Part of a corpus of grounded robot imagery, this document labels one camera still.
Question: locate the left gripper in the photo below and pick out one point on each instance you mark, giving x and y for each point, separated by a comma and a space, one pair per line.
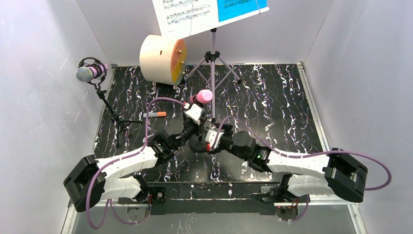
200, 105

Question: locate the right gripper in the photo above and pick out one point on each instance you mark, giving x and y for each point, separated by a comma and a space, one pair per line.
226, 139

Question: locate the black round-base mic stand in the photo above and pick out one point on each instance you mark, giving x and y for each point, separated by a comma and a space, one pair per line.
197, 142

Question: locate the pink microphone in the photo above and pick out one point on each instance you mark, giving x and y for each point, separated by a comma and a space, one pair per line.
203, 97

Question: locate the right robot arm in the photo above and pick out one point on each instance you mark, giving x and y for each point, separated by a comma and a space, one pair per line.
336, 173

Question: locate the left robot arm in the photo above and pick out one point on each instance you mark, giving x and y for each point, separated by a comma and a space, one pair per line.
93, 180

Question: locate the orange and grey marker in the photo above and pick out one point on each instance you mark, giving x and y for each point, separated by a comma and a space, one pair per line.
154, 114

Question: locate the cream and orange drum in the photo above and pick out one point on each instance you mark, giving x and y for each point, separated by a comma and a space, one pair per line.
163, 60

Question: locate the silver tripod music stand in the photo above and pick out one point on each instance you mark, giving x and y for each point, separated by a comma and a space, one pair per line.
210, 57

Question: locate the white sheet music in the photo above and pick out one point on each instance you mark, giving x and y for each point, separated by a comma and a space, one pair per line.
183, 18

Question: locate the black tripod mic stand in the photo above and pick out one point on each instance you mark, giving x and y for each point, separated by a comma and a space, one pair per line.
120, 124

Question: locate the blue mesh microphone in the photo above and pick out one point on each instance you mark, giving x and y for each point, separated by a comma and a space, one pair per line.
90, 72

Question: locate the blue sheet music page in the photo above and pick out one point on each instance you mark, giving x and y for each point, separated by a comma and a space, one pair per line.
228, 9

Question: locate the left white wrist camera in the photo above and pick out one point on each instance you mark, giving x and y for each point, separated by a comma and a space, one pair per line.
194, 112

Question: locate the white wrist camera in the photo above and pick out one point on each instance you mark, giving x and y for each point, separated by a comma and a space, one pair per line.
212, 139
194, 112

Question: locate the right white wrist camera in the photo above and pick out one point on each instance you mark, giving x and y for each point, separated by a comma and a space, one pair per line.
212, 139

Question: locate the aluminium frame rail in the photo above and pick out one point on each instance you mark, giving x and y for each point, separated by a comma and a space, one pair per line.
216, 208

